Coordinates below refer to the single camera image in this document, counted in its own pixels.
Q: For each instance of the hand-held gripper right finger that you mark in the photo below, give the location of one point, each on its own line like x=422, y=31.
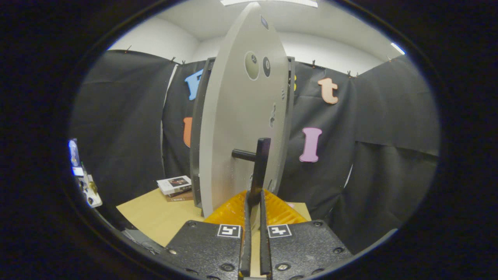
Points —
x=303, y=249

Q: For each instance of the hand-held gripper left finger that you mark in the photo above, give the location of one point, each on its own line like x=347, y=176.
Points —
x=206, y=249

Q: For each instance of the grey shoe cabinet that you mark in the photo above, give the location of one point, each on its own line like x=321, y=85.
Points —
x=196, y=136

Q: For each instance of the white shoe cabinet door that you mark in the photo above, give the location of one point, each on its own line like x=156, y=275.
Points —
x=237, y=116

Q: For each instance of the brown book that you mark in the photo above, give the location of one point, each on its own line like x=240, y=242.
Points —
x=183, y=197

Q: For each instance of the white book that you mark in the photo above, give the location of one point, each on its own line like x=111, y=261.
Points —
x=173, y=183

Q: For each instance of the white cluttered equipment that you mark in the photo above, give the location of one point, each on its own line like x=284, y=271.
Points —
x=89, y=190

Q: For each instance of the black backdrop cloth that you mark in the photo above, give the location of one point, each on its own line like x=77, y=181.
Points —
x=124, y=116

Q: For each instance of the small ceiling light panel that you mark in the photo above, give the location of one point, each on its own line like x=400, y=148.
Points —
x=397, y=48

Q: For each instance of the long ceiling light panel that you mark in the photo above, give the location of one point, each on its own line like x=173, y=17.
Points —
x=268, y=2

